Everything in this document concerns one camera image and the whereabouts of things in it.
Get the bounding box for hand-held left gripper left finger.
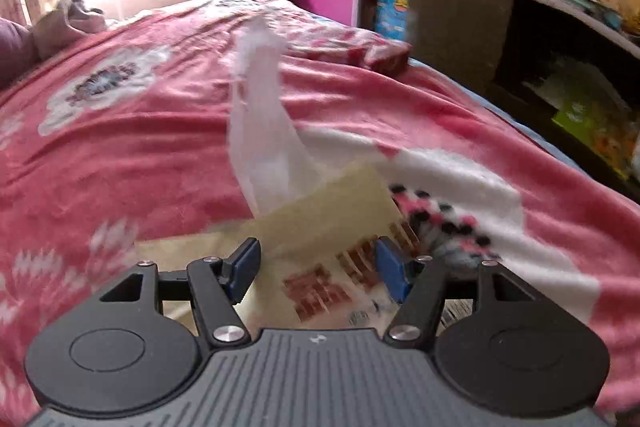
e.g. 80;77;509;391
98;237;263;349

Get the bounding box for blue printed package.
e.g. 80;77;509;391
375;0;414;42

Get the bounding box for pink floral blanket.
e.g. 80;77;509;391
0;0;640;427

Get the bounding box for green yellow package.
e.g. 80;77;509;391
551;96;635;178

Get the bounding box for beige shopping bag white handles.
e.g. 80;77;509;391
134;14;426;334

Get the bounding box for pile of clothes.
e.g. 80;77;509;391
0;0;109;88

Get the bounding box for cluttered wooden shelf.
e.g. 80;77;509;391
376;0;640;182

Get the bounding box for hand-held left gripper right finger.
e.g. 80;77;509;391
375;236;543;344

